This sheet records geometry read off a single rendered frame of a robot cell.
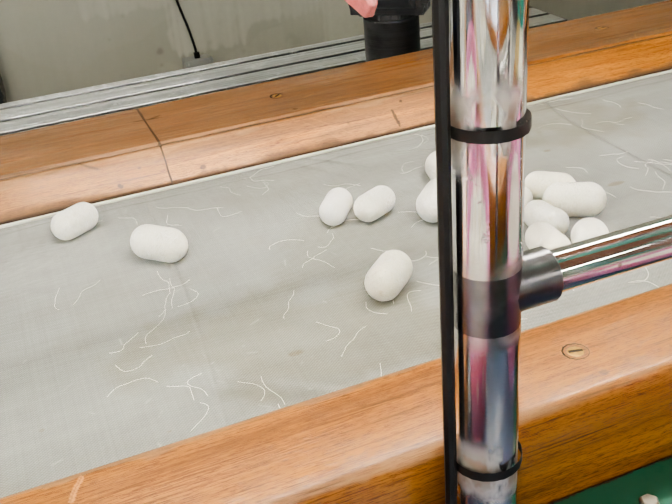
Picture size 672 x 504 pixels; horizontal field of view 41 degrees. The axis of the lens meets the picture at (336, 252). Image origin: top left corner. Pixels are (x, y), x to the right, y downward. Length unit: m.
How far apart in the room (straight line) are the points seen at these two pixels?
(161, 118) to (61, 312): 0.24
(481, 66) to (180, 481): 0.19
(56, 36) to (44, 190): 1.92
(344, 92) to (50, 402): 0.38
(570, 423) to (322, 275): 0.19
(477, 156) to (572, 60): 0.53
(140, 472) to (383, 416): 0.10
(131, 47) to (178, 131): 1.92
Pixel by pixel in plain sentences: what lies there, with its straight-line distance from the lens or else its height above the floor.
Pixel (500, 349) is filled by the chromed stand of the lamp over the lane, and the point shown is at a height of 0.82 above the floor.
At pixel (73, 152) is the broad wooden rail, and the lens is 0.67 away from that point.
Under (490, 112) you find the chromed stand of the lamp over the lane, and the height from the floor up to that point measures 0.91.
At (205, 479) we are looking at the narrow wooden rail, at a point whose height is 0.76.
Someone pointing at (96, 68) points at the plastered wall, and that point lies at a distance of 2.59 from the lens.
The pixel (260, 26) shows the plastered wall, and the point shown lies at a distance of 2.67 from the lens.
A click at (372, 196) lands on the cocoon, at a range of 0.56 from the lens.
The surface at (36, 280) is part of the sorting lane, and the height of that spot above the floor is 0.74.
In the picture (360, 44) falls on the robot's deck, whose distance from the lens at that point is 1.19.
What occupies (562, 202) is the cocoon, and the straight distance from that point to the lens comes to 0.55.
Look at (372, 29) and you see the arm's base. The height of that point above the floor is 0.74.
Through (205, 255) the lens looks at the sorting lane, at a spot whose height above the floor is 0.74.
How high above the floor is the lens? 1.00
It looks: 29 degrees down
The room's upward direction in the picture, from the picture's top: 5 degrees counter-clockwise
